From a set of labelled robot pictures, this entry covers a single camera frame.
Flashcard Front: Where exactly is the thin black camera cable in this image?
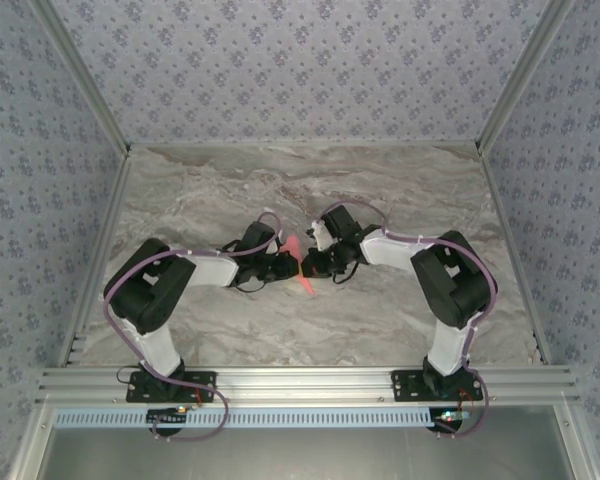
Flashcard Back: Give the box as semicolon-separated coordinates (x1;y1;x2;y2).
228;239;272;296
328;263;360;285

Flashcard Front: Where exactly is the aluminium frame post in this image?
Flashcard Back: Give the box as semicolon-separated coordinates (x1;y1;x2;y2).
29;0;134;159
474;0;579;159

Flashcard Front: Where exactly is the aluminium rail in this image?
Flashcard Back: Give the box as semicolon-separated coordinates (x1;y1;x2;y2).
57;149;134;371
474;147;554;369

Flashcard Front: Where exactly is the right controller board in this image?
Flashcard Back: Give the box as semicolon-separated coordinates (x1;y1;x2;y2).
428;407;474;436

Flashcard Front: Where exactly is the aluminium left side rail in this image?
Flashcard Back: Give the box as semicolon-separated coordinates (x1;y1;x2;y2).
57;149;134;371

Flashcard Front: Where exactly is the pale blue slotted cable duct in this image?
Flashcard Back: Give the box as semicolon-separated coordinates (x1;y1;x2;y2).
53;407;439;430

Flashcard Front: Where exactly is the pink paper sheet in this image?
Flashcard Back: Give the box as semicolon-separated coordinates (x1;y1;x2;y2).
281;235;317;296

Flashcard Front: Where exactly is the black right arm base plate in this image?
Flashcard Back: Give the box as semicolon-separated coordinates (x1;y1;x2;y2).
389;368;483;403

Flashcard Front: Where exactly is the controller board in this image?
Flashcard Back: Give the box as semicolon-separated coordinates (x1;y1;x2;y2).
428;407;474;436
146;406;191;441

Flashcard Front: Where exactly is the aluminium right frame post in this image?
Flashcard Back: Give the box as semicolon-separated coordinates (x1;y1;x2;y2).
474;0;579;159

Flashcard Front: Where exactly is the left controller board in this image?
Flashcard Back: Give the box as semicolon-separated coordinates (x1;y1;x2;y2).
146;406;191;441

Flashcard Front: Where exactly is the thin black right camera cable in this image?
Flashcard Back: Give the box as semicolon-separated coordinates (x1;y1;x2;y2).
328;263;360;285

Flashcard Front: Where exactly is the aluminium left frame post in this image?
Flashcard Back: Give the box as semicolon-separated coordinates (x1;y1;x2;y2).
29;0;134;159

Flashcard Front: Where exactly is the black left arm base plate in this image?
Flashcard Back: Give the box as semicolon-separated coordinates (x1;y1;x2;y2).
125;370;217;404

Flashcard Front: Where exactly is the aluminium mounting beam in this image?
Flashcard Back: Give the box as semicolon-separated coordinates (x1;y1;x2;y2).
34;367;581;405

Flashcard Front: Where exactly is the aluminium right side rail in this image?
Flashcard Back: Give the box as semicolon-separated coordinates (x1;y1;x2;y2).
474;147;554;369

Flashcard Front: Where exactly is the thin black left camera cable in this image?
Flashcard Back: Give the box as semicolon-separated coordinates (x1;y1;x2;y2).
228;239;272;296

